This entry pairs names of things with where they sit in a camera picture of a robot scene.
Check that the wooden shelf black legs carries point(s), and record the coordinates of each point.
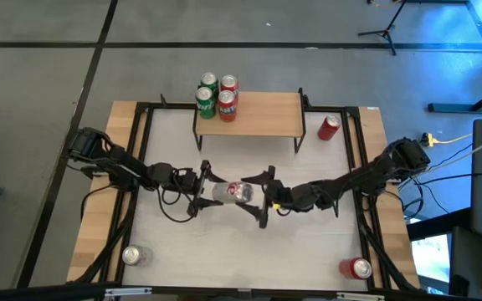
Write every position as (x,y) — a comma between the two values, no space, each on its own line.
(274,117)

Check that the red soda can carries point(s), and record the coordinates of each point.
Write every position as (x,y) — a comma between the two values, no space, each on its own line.
(352,267)
(229,82)

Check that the lit computer screen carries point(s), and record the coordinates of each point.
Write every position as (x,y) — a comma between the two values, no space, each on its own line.
(431,257)

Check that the green Sprite can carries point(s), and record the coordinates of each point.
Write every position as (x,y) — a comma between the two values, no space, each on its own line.
(208,79)
(205,106)

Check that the silver metal bracket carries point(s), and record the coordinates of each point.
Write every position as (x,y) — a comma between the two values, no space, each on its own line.
(128,292)
(360,296)

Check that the black tripod stand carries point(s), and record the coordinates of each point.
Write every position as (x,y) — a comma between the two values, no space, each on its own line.
(387,30)

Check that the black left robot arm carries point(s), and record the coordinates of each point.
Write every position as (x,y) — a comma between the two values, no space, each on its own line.
(115,165)

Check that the white label sticker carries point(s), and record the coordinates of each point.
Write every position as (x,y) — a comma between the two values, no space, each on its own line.
(371,108)

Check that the yellow tag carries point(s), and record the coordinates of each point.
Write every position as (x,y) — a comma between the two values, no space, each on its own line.
(275,205)

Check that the red Fanta can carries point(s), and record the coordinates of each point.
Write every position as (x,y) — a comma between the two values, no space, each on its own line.
(227,108)

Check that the red Coca-Cola can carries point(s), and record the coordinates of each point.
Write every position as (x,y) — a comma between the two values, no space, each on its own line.
(328,129)

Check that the black metal stand base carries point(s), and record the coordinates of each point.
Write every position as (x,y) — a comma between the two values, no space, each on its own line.
(454,108)

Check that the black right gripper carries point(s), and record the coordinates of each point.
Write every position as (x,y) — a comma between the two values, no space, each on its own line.
(287,198)

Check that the black frame bracket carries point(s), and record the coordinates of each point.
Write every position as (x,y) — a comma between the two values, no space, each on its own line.
(163,101)
(304,99)

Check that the black desk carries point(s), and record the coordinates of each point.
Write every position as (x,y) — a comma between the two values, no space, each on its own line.
(433,226)

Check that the yellow power plug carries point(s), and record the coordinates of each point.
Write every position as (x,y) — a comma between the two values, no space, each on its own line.
(428,139)

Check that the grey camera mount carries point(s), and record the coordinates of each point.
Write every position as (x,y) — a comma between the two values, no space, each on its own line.
(244,294)

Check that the black rig crossbar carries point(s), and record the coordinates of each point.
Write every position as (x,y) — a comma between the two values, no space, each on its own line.
(57,292)

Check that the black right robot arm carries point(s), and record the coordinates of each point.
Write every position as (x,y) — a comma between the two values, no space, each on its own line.
(350,182)

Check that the black metal table frame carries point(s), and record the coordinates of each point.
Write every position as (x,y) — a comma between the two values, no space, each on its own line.
(141,108)

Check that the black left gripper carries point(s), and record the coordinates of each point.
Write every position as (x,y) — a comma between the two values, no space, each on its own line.
(184,180)

